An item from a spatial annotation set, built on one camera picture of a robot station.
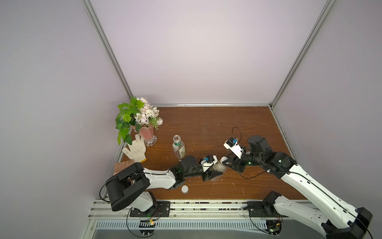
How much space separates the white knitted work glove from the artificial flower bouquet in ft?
0.70

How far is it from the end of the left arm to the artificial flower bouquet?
0.90 ft

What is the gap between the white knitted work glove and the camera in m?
0.93

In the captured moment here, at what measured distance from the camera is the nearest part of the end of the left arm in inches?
25.0

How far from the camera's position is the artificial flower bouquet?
74cm

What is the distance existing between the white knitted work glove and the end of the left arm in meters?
0.37
